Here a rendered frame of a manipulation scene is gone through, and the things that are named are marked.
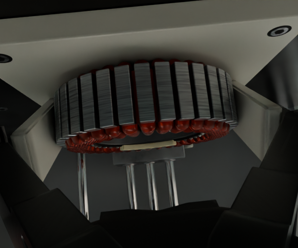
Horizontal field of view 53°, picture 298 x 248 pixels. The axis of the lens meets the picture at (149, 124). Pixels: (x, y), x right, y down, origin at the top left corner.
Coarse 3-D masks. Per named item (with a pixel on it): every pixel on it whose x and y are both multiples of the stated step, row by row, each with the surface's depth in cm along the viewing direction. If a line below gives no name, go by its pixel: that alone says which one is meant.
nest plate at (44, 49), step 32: (224, 0) 12; (256, 0) 12; (288, 0) 12; (0, 32) 12; (32, 32) 12; (64, 32) 12; (96, 32) 12; (128, 32) 12; (160, 32) 12; (192, 32) 13; (224, 32) 13; (256, 32) 13; (288, 32) 14; (0, 64) 14; (32, 64) 14; (64, 64) 15; (96, 64) 15; (224, 64) 17; (256, 64) 18; (32, 96) 19
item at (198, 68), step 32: (128, 64) 15; (160, 64) 14; (192, 64) 15; (64, 96) 16; (96, 96) 15; (128, 96) 14; (160, 96) 14; (192, 96) 15; (224, 96) 16; (64, 128) 15; (96, 128) 14; (128, 128) 14; (160, 128) 14; (192, 128) 15; (224, 128) 16
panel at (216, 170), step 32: (64, 160) 44; (96, 160) 44; (192, 160) 44; (224, 160) 44; (256, 160) 44; (64, 192) 43; (96, 192) 43; (160, 192) 43; (192, 192) 43; (224, 192) 43; (0, 224) 42
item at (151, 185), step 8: (128, 168) 32; (152, 168) 33; (168, 168) 33; (128, 176) 32; (152, 176) 32; (168, 176) 32; (128, 184) 32; (152, 184) 32; (168, 184) 32; (176, 184) 33; (128, 192) 32; (136, 192) 32; (152, 192) 32; (168, 192) 32; (176, 192) 32; (128, 200) 32; (136, 200) 32; (152, 200) 32; (176, 200) 32; (136, 208) 32; (152, 208) 32
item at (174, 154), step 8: (136, 152) 31; (144, 152) 31; (152, 152) 31; (160, 152) 31; (168, 152) 31; (176, 152) 31; (184, 152) 31; (120, 160) 31; (128, 160) 31; (136, 160) 31; (144, 160) 31; (152, 160) 31; (160, 160) 32; (168, 160) 32; (176, 160) 35
